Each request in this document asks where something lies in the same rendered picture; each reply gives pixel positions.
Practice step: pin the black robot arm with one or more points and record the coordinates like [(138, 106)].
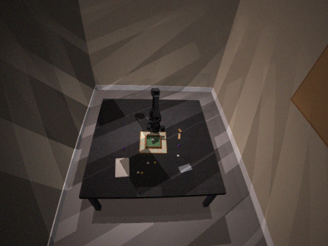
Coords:
[(154, 113)]

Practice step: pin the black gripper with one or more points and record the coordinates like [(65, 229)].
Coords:
[(149, 126)]

